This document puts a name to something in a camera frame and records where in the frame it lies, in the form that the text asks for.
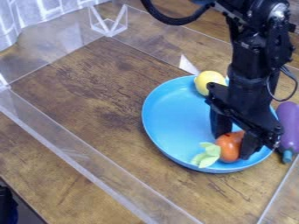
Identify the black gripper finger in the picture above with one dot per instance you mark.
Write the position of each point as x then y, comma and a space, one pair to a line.
250, 145
220, 123

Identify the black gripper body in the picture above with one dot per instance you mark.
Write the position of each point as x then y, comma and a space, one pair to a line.
244, 100

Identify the orange toy carrot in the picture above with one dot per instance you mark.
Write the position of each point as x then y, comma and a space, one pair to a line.
223, 150

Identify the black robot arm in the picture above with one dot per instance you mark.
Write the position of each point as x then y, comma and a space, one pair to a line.
262, 49

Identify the blue round tray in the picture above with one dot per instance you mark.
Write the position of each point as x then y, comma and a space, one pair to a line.
175, 117

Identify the purple toy eggplant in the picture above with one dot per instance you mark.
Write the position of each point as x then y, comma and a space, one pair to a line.
287, 113

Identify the yellow toy lemon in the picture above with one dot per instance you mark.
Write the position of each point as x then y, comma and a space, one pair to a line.
204, 78

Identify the white patterned curtain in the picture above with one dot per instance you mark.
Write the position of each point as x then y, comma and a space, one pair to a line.
22, 13

